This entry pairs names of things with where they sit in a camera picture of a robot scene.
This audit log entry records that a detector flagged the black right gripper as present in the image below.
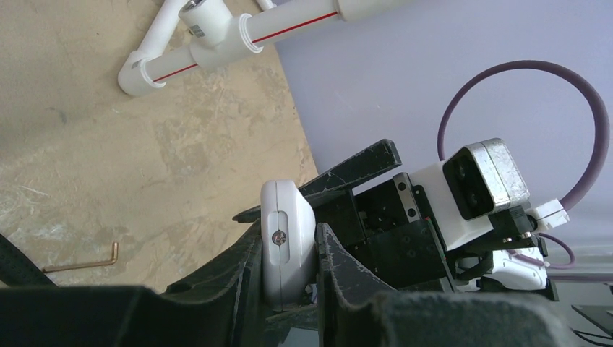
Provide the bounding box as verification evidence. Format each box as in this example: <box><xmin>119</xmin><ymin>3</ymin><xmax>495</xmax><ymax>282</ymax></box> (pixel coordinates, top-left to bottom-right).
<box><xmin>233</xmin><ymin>139</ymin><xmax>455</xmax><ymax>293</ymax></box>

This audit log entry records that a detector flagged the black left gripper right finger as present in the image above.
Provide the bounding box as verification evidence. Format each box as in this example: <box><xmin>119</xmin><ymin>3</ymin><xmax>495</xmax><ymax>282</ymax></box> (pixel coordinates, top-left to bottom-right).
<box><xmin>316</xmin><ymin>223</ymin><xmax>575</xmax><ymax>346</ymax></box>

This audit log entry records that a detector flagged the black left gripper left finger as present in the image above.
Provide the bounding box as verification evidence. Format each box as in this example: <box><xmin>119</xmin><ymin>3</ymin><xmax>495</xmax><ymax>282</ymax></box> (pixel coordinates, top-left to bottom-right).
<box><xmin>1</xmin><ymin>223</ymin><xmax>264</xmax><ymax>346</ymax></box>

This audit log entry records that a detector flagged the white air conditioner remote control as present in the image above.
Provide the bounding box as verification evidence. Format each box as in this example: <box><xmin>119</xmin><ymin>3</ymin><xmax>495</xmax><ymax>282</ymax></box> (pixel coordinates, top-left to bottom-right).
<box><xmin>260</xmin><ymin>180</ymin><xmax>316</xmax><ymax>311</ymax></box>

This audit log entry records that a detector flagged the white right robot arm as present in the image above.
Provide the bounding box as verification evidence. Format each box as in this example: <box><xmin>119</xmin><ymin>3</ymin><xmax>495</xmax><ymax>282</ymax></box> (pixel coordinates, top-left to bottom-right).
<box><xmin>299</xmin><ymin>138</ymin><xmax>557</xmax><ymax>301</ymax></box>

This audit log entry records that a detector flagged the bronze hex key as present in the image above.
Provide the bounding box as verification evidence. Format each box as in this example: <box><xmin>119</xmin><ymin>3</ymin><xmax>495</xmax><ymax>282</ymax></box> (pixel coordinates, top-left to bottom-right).
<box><xmin>42</xmin><ymin>241</ymin><xmax>119</xmax><ymax>275</ymax></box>

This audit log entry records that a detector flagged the claw hammer black handle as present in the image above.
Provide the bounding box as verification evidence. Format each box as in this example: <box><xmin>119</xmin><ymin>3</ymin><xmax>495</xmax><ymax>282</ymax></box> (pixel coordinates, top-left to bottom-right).
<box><xmin>1</xmin><ymin>235</ymin><xmax>56</xmax><ymax>287</ymax></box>

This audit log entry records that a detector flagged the white pvc pipe frame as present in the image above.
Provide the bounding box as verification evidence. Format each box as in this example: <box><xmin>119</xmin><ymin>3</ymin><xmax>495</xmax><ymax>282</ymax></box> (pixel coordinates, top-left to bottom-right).
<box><xmin>117</xmin><ymin>0</ymin><xmax>402</xmax><ymax>97</ymax></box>

